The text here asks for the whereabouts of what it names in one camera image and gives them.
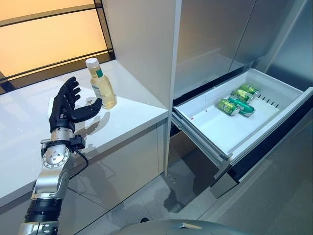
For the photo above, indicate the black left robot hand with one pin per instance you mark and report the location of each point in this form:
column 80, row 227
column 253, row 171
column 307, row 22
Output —
column 62, row 110

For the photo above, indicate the light green drink can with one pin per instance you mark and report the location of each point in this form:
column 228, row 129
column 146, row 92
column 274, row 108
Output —
column 249, row 89
column 242, row 95
column 227, row 106

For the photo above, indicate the white fridge drawer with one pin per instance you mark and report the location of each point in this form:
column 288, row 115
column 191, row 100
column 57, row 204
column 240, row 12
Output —
column 220, row 132

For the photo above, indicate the stainless steel fridge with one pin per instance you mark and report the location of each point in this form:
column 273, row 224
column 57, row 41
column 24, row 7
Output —
column 207, row 29

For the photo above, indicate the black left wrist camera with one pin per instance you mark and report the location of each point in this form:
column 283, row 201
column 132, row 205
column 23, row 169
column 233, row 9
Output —
column 77, row 141

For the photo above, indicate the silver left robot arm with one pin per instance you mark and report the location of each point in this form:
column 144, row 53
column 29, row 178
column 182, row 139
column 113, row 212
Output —
column 52, row 156

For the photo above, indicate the grey robot torso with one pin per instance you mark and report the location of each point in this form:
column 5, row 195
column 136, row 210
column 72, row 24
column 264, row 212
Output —
column 190, row 230

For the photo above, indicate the dark green drink can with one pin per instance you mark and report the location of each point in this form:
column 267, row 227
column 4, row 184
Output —
column 244, row 107

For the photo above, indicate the backlit orange window panel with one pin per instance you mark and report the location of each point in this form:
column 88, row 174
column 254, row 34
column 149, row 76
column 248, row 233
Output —
column 49, row 36

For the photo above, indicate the robot left leg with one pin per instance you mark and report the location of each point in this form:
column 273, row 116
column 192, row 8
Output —
column 144, row 220

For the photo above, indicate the yellow drink bottle white cap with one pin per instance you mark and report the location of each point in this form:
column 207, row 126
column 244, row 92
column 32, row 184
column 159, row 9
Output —
column 102, row 90

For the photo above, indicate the tall white side panel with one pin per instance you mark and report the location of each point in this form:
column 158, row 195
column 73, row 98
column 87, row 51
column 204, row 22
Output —
column 146, row 36

